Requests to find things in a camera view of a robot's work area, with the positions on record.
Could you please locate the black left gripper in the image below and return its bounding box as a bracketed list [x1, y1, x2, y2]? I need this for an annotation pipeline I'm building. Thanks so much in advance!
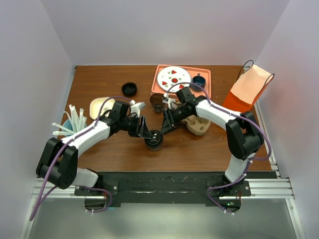
[120, 115, 152, 139]

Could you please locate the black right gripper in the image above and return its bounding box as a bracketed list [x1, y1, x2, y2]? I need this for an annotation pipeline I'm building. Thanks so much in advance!
[160, 105, 191, 135]

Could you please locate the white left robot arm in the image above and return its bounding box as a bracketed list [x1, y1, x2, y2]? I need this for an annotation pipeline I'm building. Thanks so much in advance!
[36, 101, 152, 195]

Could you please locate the beige pulp cup carrier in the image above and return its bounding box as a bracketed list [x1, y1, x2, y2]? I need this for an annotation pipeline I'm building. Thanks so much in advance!
[181, 115, 211, 136]

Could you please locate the pink serving tray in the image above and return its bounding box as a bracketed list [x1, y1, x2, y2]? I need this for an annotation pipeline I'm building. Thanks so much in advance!
[151, 65, 212, 99]

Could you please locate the white watermelon pattern plate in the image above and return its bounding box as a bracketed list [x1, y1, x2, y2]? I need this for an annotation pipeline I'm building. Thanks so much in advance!
[157, 66, 191, 93]

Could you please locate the dark blue ceramic mug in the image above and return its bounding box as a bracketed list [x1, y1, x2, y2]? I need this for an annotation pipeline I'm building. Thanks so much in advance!
[190, 73, 206, 92]

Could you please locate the cream square bowl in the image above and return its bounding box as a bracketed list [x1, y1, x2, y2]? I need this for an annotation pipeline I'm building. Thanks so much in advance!
[89, 97, 115, 120]

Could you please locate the light blue straw cup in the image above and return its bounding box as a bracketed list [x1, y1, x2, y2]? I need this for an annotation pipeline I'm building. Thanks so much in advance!
[62, 117, 87, 134]

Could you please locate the orange paper bag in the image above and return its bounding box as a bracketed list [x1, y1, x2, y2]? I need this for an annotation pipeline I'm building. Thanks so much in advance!
[222, 60, 275, 113]

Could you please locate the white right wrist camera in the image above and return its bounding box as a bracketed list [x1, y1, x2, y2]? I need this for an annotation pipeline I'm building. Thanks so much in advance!
[162, 93, 181, 110]

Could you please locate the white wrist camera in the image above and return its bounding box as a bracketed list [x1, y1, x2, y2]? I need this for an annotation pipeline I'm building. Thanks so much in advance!
[130, 102, 146, 118]
[162, 93, 181, 110]

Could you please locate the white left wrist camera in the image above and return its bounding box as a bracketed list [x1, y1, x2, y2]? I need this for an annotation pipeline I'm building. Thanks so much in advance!
[130, 102, 146, 118]

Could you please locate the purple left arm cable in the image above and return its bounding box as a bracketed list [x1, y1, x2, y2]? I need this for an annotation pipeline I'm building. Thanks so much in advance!
[29, 96, 135, 222]

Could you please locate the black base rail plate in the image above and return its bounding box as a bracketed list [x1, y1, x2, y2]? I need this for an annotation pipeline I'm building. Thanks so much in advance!
[74, 171, 252, 209]

